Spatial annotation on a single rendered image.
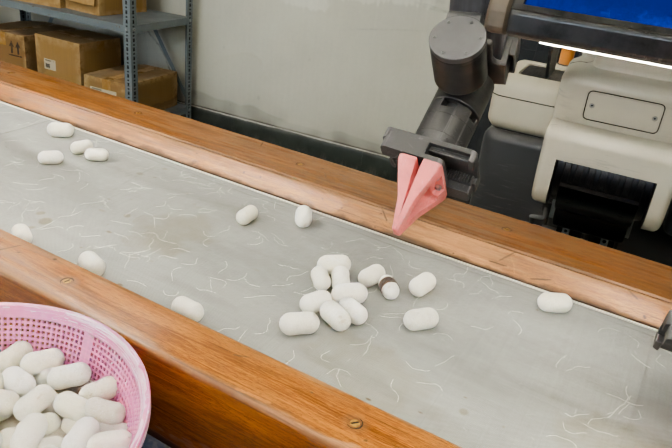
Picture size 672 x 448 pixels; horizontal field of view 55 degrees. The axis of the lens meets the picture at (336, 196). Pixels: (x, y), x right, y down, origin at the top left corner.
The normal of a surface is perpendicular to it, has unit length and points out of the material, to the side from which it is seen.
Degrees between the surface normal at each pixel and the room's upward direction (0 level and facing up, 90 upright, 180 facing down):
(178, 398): 90
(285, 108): 88
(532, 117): 90
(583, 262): 0
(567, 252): 0
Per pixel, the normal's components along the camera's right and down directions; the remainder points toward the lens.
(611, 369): 0.11, -0.91
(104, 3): 0.83, 0.31
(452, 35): -0.22, -0.47
